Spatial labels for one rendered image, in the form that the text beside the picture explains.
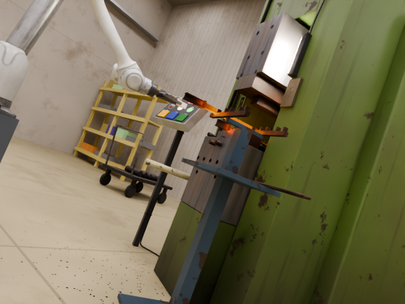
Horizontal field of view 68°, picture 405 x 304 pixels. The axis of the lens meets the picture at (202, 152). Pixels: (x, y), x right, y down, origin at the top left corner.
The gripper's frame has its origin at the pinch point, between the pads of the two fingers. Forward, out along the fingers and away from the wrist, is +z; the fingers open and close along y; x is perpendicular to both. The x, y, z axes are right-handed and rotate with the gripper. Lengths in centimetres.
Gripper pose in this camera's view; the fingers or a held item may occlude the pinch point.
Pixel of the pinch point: (181, 104)
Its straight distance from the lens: 174.6
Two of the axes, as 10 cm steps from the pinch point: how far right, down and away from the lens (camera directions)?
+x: 3.6, -9.3, 0.9
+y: 4.3, 0.8, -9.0
